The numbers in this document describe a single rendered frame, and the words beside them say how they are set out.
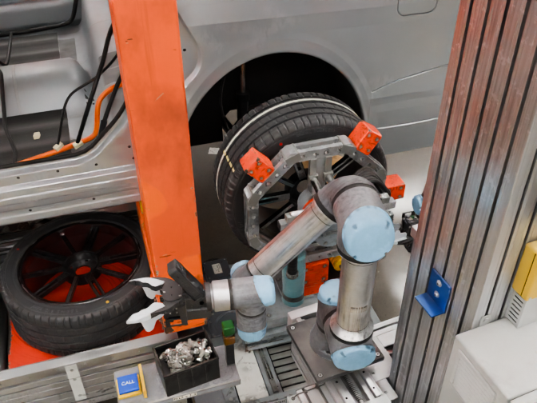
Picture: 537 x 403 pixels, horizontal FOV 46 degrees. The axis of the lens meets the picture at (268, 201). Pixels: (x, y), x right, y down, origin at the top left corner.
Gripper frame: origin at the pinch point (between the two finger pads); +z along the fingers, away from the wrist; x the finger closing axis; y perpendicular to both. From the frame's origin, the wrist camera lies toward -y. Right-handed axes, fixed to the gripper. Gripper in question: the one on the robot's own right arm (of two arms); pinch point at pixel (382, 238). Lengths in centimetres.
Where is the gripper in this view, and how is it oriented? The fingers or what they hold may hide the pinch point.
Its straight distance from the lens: 231.6
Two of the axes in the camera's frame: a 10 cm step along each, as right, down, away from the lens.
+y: 0.0, -7.8, -6.3
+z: -9.5, 1.9, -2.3
